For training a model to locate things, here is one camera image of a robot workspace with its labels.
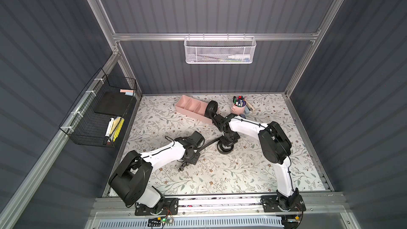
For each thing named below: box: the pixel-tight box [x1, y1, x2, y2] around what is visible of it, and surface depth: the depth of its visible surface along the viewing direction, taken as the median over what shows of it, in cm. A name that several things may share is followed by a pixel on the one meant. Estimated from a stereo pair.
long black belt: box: [204, 100, 218, 126], surface depth 98 cm
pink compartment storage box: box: [175, 94, 214, 125], surface depth 109 cm
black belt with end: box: [196, 136, 235, 155], surface depth 93 cm
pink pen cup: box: [231, 95, 247, 116], surface depth 101 cm
